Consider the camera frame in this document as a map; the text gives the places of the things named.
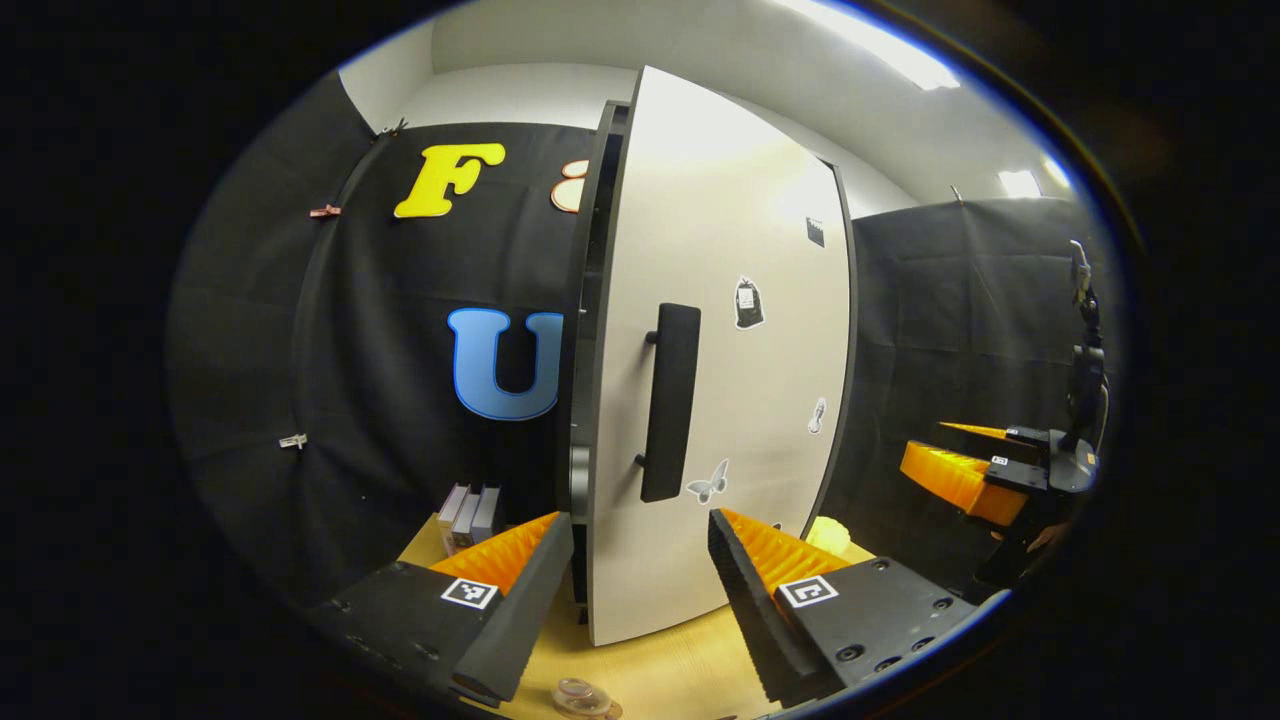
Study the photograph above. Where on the white clip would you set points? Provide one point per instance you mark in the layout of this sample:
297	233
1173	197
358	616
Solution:
293	440

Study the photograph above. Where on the pale yellow object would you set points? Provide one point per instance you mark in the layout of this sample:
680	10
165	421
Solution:
828	537

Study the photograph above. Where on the black binder clip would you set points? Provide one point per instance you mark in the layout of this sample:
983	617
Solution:
394	128

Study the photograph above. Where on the long ceiling light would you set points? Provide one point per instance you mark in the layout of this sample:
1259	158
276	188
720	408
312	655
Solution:
870	40

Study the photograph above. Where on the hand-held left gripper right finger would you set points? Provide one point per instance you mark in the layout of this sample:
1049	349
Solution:
762	620

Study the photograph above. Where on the beige cabinet door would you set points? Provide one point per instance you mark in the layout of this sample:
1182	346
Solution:
740	420

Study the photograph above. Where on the small ceiling light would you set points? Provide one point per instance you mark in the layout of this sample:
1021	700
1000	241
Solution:
1018	183

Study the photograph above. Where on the white brown book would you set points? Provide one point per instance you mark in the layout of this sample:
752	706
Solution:
450	510

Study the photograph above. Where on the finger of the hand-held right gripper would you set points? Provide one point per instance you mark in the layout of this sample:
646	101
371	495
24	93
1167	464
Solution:
960	480
1025	435

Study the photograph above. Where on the black backdrop cloth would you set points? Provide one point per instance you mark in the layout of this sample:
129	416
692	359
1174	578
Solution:
400	400

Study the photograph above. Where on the copper clip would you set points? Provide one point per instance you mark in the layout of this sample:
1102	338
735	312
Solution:
324	211

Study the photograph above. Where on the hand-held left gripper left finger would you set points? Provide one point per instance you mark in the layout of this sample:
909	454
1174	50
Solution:
520	610

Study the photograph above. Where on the white yellow-print book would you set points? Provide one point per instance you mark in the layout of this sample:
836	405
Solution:
466	520

